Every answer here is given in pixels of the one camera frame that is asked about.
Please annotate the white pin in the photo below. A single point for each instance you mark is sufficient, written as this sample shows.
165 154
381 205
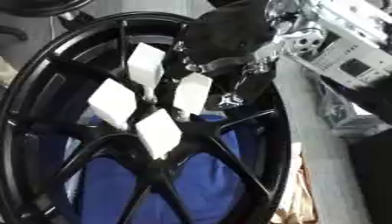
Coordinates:
113 102
192 93
159 132
145 63

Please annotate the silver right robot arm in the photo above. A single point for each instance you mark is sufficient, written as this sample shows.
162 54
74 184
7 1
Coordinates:
337 52

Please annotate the blue cloth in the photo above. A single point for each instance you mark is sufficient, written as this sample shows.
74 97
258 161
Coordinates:
204 183

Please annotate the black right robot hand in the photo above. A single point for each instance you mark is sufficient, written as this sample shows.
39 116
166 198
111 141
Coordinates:
224 35

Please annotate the black spoked wheel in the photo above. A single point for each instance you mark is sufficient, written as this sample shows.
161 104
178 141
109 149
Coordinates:
41 96

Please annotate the black round tyre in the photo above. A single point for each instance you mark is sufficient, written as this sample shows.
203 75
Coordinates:
35 5

